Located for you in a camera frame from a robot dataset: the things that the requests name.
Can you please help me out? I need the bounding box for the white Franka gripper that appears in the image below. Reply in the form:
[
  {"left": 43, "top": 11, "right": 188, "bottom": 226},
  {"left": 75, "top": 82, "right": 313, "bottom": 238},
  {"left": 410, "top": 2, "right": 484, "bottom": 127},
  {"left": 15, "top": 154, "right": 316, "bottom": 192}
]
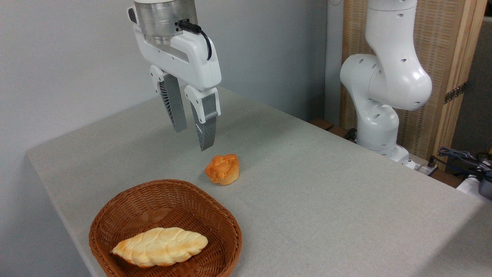
[{"left": 128, "top": 6, "right": 222, "bottom": 152}]

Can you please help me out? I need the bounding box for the orange muffin bread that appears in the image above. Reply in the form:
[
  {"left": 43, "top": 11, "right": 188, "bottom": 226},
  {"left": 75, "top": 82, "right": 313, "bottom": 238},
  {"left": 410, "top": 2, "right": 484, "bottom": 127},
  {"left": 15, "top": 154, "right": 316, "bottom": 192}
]
[{"left": 204, "top": 154, "right": 240, "bottom": 186}]

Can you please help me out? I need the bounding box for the brown wicker basket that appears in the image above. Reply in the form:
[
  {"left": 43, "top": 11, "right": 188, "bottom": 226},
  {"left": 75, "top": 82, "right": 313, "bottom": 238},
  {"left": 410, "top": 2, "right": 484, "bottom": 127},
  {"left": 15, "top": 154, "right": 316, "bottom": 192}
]
[{"left": 88, "top": 179, "right": 243, "bottom": 277}]

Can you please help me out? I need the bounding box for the pale braided bread loaf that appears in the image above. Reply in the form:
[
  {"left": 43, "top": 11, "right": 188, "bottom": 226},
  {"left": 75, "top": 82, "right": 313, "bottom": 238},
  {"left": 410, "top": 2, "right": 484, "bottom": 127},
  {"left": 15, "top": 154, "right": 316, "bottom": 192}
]
[{"left": 111, "top": 227, "right": 209, "bottom": 268}]

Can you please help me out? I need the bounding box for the grey tablecloth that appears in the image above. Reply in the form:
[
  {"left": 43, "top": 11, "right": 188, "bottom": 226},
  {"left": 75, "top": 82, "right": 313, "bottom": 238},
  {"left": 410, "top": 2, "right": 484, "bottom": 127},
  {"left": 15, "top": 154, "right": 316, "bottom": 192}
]
[{"left": 26, "top": 87, "right": 492, "bottom": 277}]

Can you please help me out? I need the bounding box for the wooden rattan folding screen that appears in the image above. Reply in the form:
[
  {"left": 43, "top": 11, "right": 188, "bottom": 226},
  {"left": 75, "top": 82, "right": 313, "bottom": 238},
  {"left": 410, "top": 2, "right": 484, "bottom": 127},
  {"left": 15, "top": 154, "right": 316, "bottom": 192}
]
[{"left": 340, "top": 0, "right": 489, "bottom": 170}]

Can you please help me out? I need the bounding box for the metal screen hinge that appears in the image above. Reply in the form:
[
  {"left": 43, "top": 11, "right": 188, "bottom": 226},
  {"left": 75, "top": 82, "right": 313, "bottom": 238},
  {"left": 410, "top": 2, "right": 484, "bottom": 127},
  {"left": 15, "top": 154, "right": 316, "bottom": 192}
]
[{"left": 444, "top": 82, "right": 468, "bottom": 105}]

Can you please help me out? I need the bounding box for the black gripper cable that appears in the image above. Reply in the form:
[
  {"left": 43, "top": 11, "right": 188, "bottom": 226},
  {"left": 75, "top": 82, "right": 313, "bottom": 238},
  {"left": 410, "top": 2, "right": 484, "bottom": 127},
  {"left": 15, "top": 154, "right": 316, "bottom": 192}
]
[{"left": 178, "top": 20, "right": 213, "bottom": 61}]

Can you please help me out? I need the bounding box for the blue and black cable bundle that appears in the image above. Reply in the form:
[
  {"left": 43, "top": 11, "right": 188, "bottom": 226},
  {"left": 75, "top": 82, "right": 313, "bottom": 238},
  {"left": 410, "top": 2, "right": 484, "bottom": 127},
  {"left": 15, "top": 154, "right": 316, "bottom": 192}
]
[{"left": 429, "top": 147, "right": 492, "bottom": 182}]

